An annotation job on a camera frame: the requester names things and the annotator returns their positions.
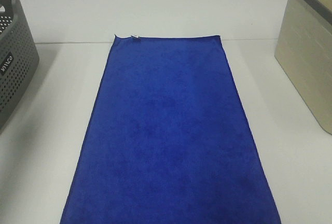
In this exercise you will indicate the grey perforated plastic basket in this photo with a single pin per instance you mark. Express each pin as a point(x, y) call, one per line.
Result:
point(19, 57)

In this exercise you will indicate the beige bin with grey rim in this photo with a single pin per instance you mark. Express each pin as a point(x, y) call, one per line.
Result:
point(303, 51)

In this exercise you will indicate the blue microfibre towel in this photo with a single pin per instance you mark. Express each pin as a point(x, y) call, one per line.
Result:
point(168, 141)

